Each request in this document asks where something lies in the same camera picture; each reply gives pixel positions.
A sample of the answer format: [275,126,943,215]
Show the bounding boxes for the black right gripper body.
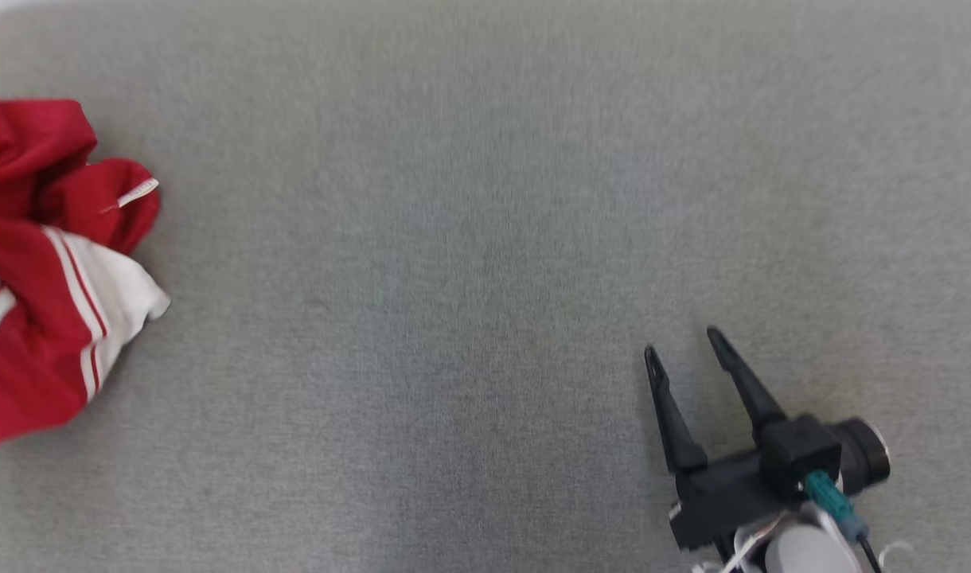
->
[668,448,806,554]

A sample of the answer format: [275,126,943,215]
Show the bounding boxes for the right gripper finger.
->
[644,345,709,475]
[706,325,789,440]

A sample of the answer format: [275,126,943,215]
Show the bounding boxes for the red Bulls basketball jersey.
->
[0,215,171,446]

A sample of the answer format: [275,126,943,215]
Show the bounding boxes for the grey fabric sofa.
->
[0,0,971,573]

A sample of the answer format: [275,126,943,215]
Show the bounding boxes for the thin red white wire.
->
[691,516,785,573]

